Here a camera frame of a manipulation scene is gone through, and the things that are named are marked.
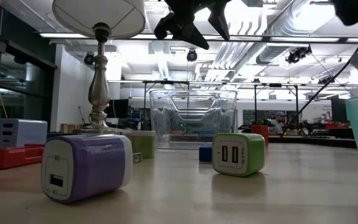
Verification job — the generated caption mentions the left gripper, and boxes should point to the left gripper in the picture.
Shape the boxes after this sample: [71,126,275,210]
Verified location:
[154,0,231,50]

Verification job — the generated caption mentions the red wall charger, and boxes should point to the red wall charger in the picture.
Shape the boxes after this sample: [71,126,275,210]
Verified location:
[250,124,269,147]

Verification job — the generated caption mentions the blue rectangular box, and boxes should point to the blue rectangular box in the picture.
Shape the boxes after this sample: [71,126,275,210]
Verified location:
[198,143,213,163]

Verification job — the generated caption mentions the green white USB wall charger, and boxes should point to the green white USB wall charger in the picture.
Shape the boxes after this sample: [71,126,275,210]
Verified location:
[131,129,157,159]
[211,133,266,178]

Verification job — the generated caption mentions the purple white USB wall charger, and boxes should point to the purple white USB wall charger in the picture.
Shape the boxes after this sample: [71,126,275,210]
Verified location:
[40,133,143,205]

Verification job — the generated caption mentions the red digital clock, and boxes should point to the red digital clock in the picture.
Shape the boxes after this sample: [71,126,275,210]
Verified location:
[0,143,45,170]

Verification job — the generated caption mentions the overhead light bar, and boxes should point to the overhead light bar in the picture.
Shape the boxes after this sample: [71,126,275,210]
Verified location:
[39,32,358,44]

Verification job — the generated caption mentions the clear plastic bin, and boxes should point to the clear plastic bin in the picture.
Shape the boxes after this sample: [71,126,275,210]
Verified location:
[149,89,238,151]

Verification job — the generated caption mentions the black computer monitor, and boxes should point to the black computer monitor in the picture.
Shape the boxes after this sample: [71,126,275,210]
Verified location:
[105,98,129,119]
[331,98,347,123]

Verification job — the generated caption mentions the white shade silver table lamp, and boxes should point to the white shade silver table lamp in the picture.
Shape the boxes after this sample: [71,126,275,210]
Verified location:
[52,0,146,137]

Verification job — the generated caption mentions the tan wooden blocks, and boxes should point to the tan wooden blocks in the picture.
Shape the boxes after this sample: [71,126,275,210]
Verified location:
[59,123,85,134]

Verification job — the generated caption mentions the pale multi-port USB charger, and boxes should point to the pale multi-port USB charger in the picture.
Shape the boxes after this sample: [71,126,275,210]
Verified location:
[0,118,48,148]

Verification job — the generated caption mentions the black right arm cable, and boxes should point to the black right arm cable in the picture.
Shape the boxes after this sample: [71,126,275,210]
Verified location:
[279,14,358,138]

